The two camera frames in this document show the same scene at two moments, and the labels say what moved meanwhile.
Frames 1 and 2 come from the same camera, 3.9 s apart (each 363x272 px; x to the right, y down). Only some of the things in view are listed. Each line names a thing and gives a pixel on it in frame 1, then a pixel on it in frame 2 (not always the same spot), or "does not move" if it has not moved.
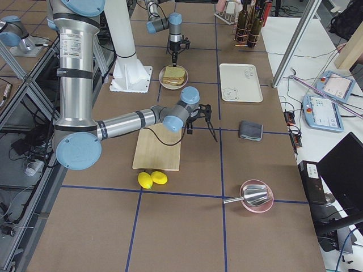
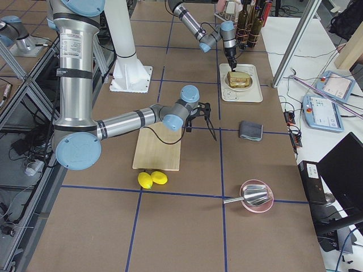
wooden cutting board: (151, 153) does not move
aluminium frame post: (311, 11) does not move
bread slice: (174, 72) -> (237, 76)
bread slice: (175, 83) -> (239, 85)
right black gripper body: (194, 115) does not move
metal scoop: (253, 195) does not move
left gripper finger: (174, 59) -> (230, 63)
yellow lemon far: (159, 177) does not move
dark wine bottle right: (256, 27) does not move
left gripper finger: (174, 59) -> (233, 66)
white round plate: (173, 77) -> (227, 84)
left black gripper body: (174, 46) -> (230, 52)
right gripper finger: (211, 129) does not move
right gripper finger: (189, 128) does not move
